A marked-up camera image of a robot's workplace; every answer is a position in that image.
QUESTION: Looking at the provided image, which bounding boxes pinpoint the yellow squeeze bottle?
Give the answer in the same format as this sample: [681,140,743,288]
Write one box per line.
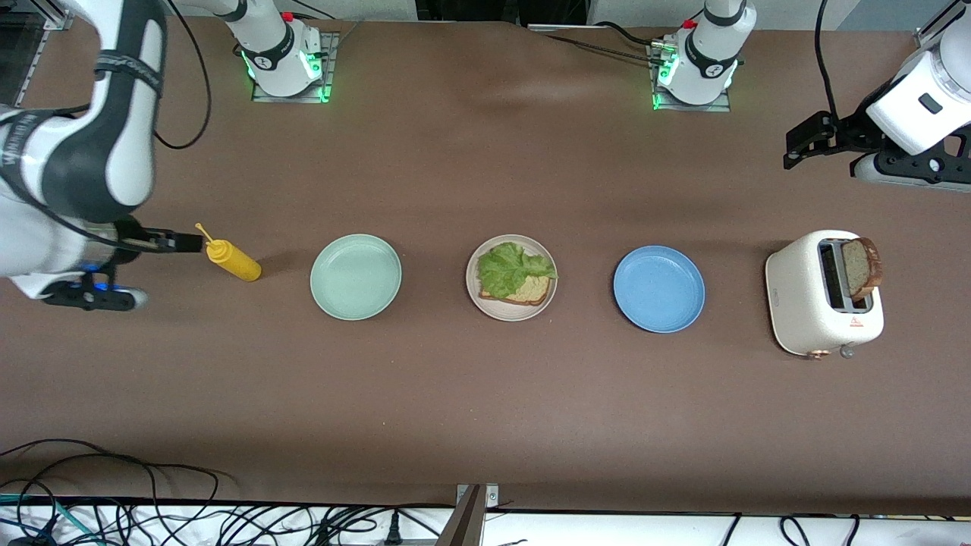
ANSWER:
[194,222,262,283]

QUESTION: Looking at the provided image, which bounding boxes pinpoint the brown crust bread slice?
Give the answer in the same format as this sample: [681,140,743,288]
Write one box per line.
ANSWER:
[841,237,884,302]
[479,271,551,307]

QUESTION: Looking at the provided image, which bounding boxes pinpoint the green lettuce leaf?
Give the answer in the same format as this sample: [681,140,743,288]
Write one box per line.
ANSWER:
[476,241,559,300]

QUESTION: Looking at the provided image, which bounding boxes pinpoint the mint green round plate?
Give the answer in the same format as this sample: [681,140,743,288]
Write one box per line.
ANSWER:
[310,234,403,322]

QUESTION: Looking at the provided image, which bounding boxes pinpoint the blue round plate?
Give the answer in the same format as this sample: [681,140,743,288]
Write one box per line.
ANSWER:
[613,245,706,334]

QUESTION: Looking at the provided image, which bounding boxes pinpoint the beige round plate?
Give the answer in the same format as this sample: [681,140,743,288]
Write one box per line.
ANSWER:
[465,234,558,322]

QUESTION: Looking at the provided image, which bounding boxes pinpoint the white two-slot toaster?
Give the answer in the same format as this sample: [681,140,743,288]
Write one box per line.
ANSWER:
[765,230,886,360]

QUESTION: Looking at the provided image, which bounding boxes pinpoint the dark background box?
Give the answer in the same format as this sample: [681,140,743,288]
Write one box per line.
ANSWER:
[416,0,589,24]

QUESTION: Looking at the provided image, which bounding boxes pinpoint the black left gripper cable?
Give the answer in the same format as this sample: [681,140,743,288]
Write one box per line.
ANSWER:
[813,0,839,118]

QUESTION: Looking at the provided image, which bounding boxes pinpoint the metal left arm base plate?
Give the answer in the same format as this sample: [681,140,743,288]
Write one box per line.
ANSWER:
[647,42,734,113]

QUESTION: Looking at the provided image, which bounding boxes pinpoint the aluminium frame rail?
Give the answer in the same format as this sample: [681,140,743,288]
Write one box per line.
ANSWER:
[914,0,971,50]
[0,0,73,107]

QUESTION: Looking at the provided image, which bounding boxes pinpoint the black looping cable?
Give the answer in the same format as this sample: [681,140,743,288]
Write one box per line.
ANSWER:
[154,0,213,150]

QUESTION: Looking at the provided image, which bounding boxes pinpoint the long black floor cable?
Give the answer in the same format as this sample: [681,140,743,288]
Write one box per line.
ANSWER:
[0,438,221,546]

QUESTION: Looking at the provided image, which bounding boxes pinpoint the thin black base cable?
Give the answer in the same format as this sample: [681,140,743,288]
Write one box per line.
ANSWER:
[542,21,661,65]

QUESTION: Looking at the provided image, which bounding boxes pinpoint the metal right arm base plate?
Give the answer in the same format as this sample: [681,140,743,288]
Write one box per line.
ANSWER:
[250,30,340,104]

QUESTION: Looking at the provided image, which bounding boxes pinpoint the teal cable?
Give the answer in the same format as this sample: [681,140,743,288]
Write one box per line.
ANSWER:
[0,493,103,546]

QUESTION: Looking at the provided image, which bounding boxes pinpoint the grey metal post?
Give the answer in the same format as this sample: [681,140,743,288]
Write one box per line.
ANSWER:
[436,483,499,546]

